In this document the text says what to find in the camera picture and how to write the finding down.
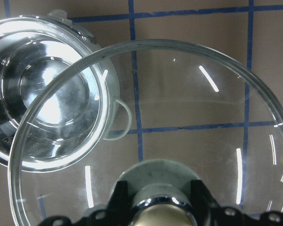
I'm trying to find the glass pot lid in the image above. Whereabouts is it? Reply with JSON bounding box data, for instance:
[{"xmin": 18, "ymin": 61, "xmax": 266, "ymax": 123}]
[{"xmin": 8, "ymin": 40, "xmax": 283, "ymax": 226}]

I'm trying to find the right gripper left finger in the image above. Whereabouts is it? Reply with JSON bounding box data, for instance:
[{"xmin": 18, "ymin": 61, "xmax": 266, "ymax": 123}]
[{"xmin": 39, "ymin": 181, "xmax": 137, "ymax": 226}]

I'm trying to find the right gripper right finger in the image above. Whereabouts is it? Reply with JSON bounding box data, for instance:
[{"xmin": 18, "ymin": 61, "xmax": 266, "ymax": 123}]
[{"xmin": 191, "ymin": 179, "xmax": 283, "ymax": 226}]

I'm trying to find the pale green cooking pot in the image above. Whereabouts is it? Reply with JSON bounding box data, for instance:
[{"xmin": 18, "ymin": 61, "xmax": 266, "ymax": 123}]
[{"xmin": 0, "ymin": 9, "xmax": 132, "ymax": 172}]

